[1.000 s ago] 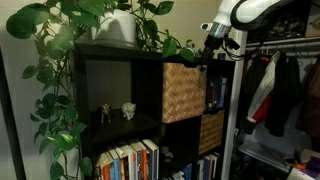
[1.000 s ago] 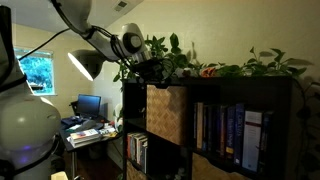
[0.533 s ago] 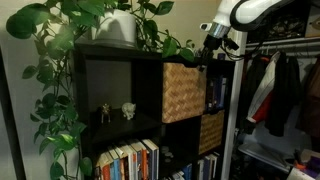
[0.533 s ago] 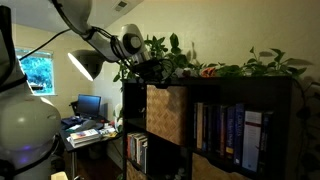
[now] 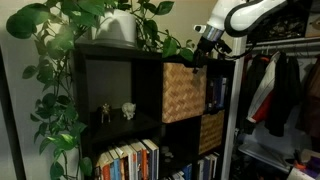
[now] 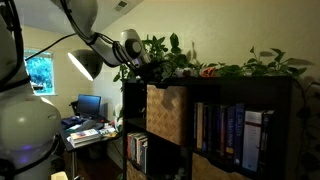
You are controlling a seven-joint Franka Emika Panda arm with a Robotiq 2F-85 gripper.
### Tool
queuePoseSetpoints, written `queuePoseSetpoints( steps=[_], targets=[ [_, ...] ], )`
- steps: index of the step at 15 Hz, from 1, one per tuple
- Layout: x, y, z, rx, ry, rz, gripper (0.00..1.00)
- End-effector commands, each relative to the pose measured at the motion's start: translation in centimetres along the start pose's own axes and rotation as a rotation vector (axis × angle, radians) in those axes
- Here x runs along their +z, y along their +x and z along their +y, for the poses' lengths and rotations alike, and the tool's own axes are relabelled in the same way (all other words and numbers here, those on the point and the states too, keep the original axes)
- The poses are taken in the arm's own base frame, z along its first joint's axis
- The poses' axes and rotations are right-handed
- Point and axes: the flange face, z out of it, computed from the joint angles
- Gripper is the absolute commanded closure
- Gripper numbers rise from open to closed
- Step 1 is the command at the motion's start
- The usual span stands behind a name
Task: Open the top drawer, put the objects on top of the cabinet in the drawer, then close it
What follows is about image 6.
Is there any black spine book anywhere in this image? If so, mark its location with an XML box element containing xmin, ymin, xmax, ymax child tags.
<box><xmin>209</xmin><ymin>104</ymin><xmax>221</xmax><ymax>155</ymax></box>
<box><xmin>202</xmin><ymin>104</ymin><xmax>211</xmax><ymax>153</ymax></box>

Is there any dark blue spine book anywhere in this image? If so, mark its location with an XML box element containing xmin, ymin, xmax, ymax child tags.
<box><xmin>258</xmin><ymin>110</ymin><xmax>275</xmax><ymax>176</ymax></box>

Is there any dark desk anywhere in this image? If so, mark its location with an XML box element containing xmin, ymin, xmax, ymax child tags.
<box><xmin>59</xmin><ymin>116</ymin><xmax>123</xmax><ymax>180</ymax></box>

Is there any white book maroon band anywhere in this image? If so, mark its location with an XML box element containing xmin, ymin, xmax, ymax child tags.
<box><xmin>242</xmin><ymin>110</ymin><xmax>265</xmax><ymax>173</ymax></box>

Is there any black cube shelf cabinet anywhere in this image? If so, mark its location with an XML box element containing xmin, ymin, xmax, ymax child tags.
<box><xmin>122</xmin><ymin>75</ymin><xmax>303</xmax><ymax>180</ymax></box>

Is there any blue circuits textbook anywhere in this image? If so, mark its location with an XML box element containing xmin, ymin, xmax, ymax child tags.
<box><xmin>233</xmin><ymin>103</ymin><xmax>246</xmax><ymax>166</ymax></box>

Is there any colourful cover book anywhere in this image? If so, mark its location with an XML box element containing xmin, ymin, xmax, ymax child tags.
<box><xmin>69</xmin><ymin>128</ymin><xmax>101</xmax><ymax>142</ymax></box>

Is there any grey desk lamp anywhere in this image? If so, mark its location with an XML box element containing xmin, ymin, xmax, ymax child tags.
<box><xmin>67</xmin><ymin>49</ymin><xmax>105</xmax><ymax>82</ymax></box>

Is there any window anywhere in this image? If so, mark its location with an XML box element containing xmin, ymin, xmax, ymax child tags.
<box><xmin>23</xmin><ymin>49</ymin><xmax>56</xmax><ymax>97</ymax></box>

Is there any pale cardboard box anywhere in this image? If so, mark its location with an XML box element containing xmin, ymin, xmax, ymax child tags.
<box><xmin>50</xmin><ymin>170</ymin><xmax>69</xmax><ymax>180</ymax></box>

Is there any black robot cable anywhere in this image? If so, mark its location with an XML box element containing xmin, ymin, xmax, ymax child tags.
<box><xmin>0</xmin><ymin>0</ymin><xmax>148</xmax><ymax>93</ymax></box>

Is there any dark book orange lettering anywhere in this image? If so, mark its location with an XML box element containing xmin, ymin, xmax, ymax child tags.
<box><xmin>219</xmin><ymin>104</ymin><xmax>230</xmax><ymax>158</ymax></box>

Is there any computer monitor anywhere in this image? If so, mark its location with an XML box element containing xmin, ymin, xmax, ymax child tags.
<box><xmin>77</xmin><ymin>94</ymin><xmax>102</xmax><ymax>118</ymax></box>

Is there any blue grey spine book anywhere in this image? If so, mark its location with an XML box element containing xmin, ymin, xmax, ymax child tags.
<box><xmin>130</xmin><ymin>133</ymin><xmax>137</xmax><ymax>162</ymax></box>

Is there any woven bamboo drawer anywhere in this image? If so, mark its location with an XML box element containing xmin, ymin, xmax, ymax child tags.
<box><xmin>145</xmin><ymin>84</ymin><xmax>188</xmax><ymax>147</ymax></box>

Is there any red spine book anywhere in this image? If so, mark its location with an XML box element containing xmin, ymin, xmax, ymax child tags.
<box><xmin>126</xmin><ymin>133</ymin><xmax>132</xmax><ymax>159</ymax></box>

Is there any glossy magazine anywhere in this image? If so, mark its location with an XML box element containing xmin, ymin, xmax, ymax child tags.
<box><xmin>99</xmin><ymin>123</ymin><xmax>118</xmax><ymax>138</ymax></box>

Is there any blue cloth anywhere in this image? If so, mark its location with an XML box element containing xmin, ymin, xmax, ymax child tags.
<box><xmin>61</xmin><ymin>116</ymin><xmax>83</xmax><ymax>130</ymax></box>

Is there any white spine book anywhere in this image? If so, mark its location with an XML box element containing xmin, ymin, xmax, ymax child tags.
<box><xmin>135</xmin><ymin>133</ymin><xmax>145</xmax><ymax>166</ymax></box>

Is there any pale thick book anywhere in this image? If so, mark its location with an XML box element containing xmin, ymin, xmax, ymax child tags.
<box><xmin>70</xmin><ymin>134</ymin><xmax>102</xmax><ymax>148</ymax></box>

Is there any ceiling air vent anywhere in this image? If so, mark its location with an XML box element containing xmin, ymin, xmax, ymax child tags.
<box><xmin>113</xmin><ymin>0</ymin><xmax>129</xmax><ymax>13</ymax></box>

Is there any green pothos plant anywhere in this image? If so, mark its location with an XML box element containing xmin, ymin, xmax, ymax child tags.
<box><xmin>112</xmin><ymin>32</ymin><xmax>320</xmax><ymax>180</ymax></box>

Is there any tan spine book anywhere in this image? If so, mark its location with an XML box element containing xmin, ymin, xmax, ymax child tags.
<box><xmin>195</xmin><ymin>102</ymin><xmax>204</xmax><ymax>150</ymax></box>

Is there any small woven bamboo bin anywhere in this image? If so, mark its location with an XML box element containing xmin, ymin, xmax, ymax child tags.
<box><xmin>126</xmin><ymin>161</ymin><xmax>148</xmax><ymax>180</ymax></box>

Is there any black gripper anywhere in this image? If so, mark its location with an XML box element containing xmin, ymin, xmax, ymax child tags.
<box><xmin>134</xmin><ymin>60</ymin><xmax>165</xmax><ymax>83</ymax></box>

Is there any grey keyboard device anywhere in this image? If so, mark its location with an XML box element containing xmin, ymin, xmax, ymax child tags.
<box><xmin>71</xmin><ymin>119</ymin><xmax>98</xmax><ymax>133</ymax></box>

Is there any blue book yellow band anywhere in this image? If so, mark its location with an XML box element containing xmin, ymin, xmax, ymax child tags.
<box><xmin>225</xmin><ymin>105</ymin><xmax>237</xmax><ymax>160</ymax></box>

